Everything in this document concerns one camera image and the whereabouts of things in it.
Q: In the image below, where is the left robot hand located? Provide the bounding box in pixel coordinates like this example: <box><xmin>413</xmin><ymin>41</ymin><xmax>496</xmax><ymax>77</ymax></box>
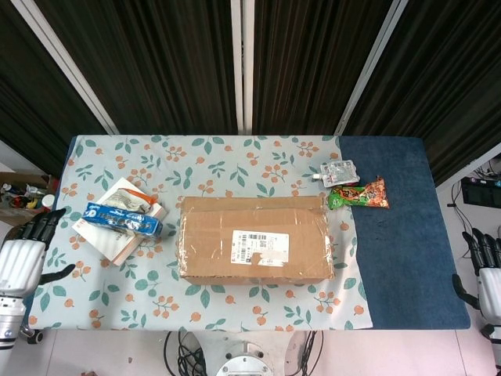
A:
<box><xmin>0</xmin><ymin>208</ymin><xmax>76</xmax><ymax>299</ymax></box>

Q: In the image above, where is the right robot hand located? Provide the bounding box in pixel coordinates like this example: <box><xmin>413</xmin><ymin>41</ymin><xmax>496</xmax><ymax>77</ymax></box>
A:
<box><xmin>452</xmin><ymin>228</ymin><xmax>501</xmax><ymax>311</ymax></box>

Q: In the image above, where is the brown cardboard box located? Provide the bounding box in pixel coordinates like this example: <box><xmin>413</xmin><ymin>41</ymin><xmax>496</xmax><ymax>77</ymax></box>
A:
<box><xmin>176</xmin><ymin>195</ymin><xmax>336</xmax><ymax>286</ymax></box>

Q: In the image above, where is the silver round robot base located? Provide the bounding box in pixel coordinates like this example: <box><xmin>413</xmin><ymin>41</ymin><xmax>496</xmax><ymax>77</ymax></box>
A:
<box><xmin>214</xmin><ymin>340</ymin><xmax>276</xmax><ymax>376</ymax></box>

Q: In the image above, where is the cardboard box of clutter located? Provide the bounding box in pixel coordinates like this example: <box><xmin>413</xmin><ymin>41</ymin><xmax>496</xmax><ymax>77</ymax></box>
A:
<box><xmin>0</xmin><ymin>171</ymin><xmax>60</xmax><ymax>228</ymax></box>

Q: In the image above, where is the white paperback book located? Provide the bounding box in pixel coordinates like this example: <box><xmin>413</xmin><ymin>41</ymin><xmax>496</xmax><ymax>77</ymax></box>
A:
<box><xmin>71</xmin><ymin>177</ymin><xmax>168</xmax><ymax>267</ymax></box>

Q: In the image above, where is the blue felt table mat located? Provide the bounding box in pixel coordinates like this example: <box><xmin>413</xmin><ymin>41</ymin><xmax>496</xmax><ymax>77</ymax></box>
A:
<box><xmin>337</xmin><ymin>136</ymin><xmax>472</xmax><ymax>331</ymax></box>

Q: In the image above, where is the black electronic device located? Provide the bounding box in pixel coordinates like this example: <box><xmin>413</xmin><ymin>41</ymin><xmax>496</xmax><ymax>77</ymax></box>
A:
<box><xmin>460</xmin><ymin>175</ymin><xmax>501</xmax><ymax>209</ymax></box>

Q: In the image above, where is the blue cookie pack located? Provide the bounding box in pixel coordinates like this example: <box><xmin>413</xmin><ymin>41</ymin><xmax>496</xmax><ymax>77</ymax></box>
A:
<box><xmin>81</xmin><ymin>202</ymin><xmax>164</xmax><ymax>238</ymax></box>

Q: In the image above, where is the white orange snack bag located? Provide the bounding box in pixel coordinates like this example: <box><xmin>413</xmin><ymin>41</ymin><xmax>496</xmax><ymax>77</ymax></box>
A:
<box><xmin>102</xmin><ymin>188</ymin><xmax>158</xmax><ymax>215</ymax></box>

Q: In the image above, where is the green orange snack bag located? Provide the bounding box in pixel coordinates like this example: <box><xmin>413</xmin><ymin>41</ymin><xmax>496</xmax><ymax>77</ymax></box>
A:
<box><xmin>327</xmin><ymin>175</ymin><xmax>391</xmax><ymax>211</ymax></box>

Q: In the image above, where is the dark pleated curtain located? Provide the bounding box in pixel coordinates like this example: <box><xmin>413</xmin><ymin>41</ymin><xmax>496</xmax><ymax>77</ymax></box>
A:
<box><xmin>0</xmin><ymin>0</ymin><xmax>107</xmax><ymax>178</ymax></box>
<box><xmin>343</xmin><ymin>0</ymin><xmax>501</xmax><ymax>186</ymax></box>
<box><xmin>34</xmin><ymin>0</ymin><xmax>239</xmax><ymax>136</ymax></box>
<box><xmin>252</xmin><ymin>0</ymin><xmax>395</xmax><ymax>136</ymax></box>

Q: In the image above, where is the silver spout pouch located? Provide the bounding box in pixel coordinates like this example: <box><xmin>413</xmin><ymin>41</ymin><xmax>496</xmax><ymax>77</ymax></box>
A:
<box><xmin>312</xmin><ymin>159</ymin><xmax>361</xmax><ymax>189</ymax></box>

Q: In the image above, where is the floral leaf fruit tablecloth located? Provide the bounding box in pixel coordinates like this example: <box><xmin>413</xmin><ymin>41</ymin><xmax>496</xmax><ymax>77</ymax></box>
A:
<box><xmin>27</xmin><ymin>135</ymin><xmax>374</xmax><ymax>332</ymax></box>

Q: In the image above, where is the thin black floor cable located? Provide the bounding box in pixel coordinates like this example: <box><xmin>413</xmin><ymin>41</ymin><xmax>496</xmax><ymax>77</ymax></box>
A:
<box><xmin>445</xmin><ymin>182</ymin><xmax>478</xmax><ymax>260</ymax></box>

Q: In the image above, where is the white frame post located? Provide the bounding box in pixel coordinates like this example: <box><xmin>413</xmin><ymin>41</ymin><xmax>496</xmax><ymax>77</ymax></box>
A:
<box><xmin>333</xmin><ymin>0</ymin><xmax>410</xmax><ymax>136</ymax></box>
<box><xmin>10</xmin><ymin>0</ymin><xmax>120</xmax><ymax>136</ymax></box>
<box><xmin>434</xmin><ymin>141</ymin><xmax>501</xmax><ymax>193</ymax></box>
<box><xmin>229</xmin><ymin>0</ymin><xmax>255</xmax><ymax>136</ymax></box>

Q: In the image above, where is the black cable bundle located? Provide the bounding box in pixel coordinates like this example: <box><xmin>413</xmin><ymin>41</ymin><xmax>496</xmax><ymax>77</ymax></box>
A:
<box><xmin>297</xmin><ymin>331</ymin><xmax>325</xmax><ymax>376</ymax></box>
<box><xmin>163</xmin><ymin>331</ymin><xmax>207</xmax><ymax>376</ymax></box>

